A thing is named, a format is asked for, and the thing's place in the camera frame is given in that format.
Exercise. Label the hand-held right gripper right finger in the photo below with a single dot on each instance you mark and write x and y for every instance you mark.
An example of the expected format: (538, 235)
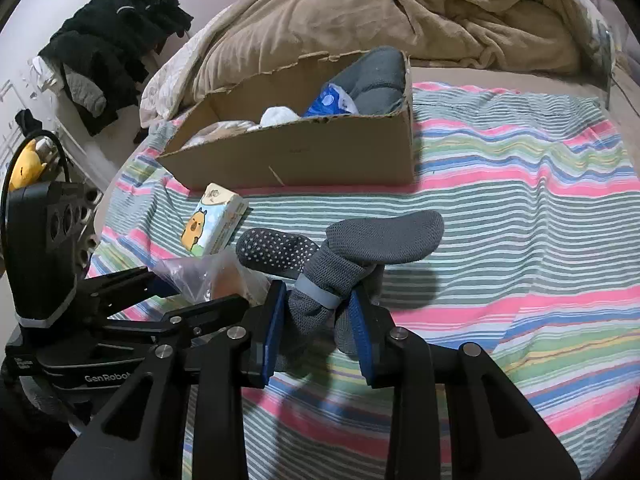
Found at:
(361, 335)

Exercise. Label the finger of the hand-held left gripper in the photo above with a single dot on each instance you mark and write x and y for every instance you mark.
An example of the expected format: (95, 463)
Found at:
(125, 287)
(200, 317)

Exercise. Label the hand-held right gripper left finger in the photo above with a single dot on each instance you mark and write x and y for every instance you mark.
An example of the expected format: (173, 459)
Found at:
(273, 332)

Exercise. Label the clear plastic bag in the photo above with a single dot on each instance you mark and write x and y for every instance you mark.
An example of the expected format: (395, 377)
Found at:
(200, 275)

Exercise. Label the grey anti-slip sock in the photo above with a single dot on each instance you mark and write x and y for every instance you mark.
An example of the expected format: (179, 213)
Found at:
(272, 252)
(380, 240)

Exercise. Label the cardboard box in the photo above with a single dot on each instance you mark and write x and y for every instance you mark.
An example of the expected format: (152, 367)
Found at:
(310, 150)

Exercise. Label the capybara print tissue pack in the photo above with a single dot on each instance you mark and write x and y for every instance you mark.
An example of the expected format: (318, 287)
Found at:
(212, 222)

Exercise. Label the yellow plush toy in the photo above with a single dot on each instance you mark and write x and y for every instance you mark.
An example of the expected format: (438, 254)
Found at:
(27, 165)

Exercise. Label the grey garment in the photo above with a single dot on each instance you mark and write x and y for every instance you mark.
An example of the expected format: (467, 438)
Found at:
(87, 95)

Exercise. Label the striped bed sheet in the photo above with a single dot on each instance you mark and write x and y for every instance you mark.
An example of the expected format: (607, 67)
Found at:
(500, 185)

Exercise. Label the white floral quilt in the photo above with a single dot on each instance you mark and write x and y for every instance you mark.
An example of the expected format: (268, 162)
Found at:
(167, 80)

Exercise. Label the white crumpled cloth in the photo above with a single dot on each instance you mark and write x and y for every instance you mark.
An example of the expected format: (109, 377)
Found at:
(279, 116)

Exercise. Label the black clothing pile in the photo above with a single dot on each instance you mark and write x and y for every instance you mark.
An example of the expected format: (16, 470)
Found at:
(115, 35)

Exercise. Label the blue plastic packet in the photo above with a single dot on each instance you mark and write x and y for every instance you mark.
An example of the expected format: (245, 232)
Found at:
(327, 100)

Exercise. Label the grey knitted cloth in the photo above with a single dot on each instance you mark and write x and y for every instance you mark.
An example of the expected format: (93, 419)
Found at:
(375, 77)

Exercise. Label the beige blanket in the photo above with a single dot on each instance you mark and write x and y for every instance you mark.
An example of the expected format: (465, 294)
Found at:
(400, 15)

